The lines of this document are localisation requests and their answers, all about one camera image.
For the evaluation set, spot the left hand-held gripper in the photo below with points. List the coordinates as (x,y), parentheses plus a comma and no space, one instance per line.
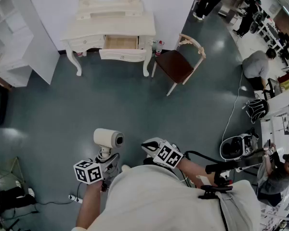
(88,172)

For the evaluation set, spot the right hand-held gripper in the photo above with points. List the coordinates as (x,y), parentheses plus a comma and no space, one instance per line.
(168,156)

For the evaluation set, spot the white hair dryer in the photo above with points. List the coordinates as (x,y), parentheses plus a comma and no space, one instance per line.
(106,137)

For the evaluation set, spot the large cream wooden drawer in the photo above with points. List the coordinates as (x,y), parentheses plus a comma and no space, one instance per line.
(121,55)

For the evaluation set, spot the person's left forearm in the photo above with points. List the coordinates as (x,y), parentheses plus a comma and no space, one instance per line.
(89,201)

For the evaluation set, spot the person's right forearm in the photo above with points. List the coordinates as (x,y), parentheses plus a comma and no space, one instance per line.
(192,170)

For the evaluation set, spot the cream ornate dressing table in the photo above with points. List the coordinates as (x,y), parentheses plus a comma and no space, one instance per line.
(110,25)

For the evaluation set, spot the person's left shoe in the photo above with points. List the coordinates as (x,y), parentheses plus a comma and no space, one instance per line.
(125,168)

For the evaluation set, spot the white power strip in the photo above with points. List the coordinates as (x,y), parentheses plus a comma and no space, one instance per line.
(75,198)

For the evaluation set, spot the person's white shirt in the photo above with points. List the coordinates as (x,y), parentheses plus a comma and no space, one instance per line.
(159,201)

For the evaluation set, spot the wooden chair brown seat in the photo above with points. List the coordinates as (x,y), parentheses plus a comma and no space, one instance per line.
(174,65)

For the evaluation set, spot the white black helmet device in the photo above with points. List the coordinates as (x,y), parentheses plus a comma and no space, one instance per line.
(238,144)

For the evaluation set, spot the thin metal stand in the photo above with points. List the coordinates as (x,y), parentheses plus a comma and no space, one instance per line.
(14,163)

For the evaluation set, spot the red cap plastic bottle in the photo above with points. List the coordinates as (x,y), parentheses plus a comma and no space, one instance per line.
(159,48)

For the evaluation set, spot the clear plastic bottle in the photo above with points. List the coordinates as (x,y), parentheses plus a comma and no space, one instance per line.
(154,44)

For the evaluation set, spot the small red white bottle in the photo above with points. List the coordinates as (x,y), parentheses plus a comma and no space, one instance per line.
(80,54)

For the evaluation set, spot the black white backpack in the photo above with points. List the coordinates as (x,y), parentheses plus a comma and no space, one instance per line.
(256,108)

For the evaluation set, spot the black laptop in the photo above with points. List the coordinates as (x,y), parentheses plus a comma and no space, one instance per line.
(271,89)

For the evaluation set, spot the white desk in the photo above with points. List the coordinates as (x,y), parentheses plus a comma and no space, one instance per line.
(281,102)

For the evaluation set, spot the yellow crate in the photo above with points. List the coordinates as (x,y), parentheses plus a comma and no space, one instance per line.
(287,83)

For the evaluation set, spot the white shelf cabinet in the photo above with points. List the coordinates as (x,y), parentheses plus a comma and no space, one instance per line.
(9,32)

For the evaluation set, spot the brown wooden cabinet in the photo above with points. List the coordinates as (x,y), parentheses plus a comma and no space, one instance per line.
(232,3)

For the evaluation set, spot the black chest camera mount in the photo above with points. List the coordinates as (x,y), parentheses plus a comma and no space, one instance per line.
(216,189)

